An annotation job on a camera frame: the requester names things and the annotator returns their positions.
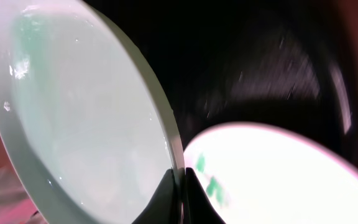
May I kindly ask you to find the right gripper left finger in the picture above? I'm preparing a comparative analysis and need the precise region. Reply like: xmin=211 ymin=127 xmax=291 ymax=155
xmin=132 ymin=169 xmax=181 ymax=224

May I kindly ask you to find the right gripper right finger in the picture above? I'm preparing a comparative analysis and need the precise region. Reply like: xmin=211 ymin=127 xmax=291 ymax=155
xmin=183 ymin=168 xmax=224 ymax=224

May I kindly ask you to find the mint green plate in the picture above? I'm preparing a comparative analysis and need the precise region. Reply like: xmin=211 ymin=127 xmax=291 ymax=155
xmin=0 ymin=0 xmax=184 ymax=223

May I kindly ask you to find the round black tray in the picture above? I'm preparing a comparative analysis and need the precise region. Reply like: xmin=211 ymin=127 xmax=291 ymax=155
xmin=89 ymin=0 xmax=356 ymax=161

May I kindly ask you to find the white plate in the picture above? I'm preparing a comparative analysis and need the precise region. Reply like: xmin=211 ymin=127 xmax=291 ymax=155
xmin=184 ymin=123 xmax=358 ymax=224

